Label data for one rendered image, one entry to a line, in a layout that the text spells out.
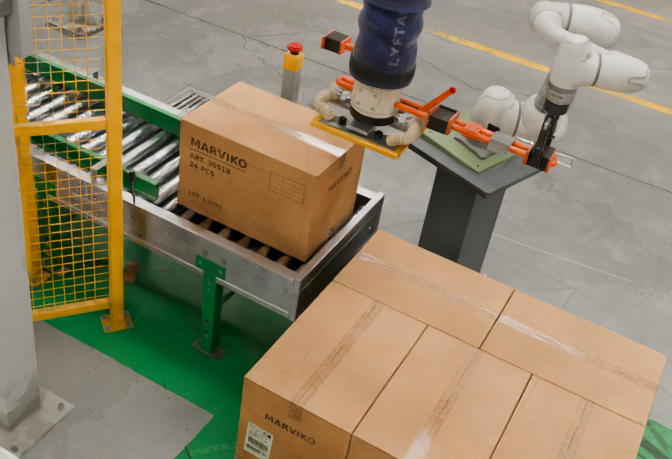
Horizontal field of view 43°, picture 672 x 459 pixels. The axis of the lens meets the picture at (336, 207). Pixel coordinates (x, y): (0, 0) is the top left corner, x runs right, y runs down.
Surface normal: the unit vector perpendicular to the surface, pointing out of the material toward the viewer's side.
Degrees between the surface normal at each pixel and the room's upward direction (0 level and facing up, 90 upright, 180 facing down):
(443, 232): 90
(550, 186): 0
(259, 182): 90
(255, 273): 90
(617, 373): 0
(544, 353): 0
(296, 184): 90
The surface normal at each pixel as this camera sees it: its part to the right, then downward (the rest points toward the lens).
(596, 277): 0.14, -0.80
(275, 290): -0.48, 0.46
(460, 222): -0.73, 0.31
